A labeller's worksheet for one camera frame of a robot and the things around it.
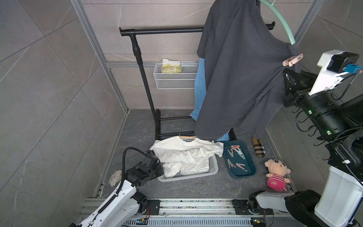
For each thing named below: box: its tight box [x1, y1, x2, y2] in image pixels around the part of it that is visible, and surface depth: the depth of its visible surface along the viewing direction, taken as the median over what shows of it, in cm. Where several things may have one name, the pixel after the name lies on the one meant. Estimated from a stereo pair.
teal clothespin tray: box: [223, 139, 257, 179], surface depth 92 cm
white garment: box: [149, 136, 225, 179], surface depth 85 cm
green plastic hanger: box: [258, 0, 296, 45], surface depth 35 cm
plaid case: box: [252, 136, 267, 158], surface depth 96 cm
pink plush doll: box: [264, 158, 292, 192], surface depth 81 cm
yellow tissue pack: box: [162, 58, 182, 74], surface depth 87 cm
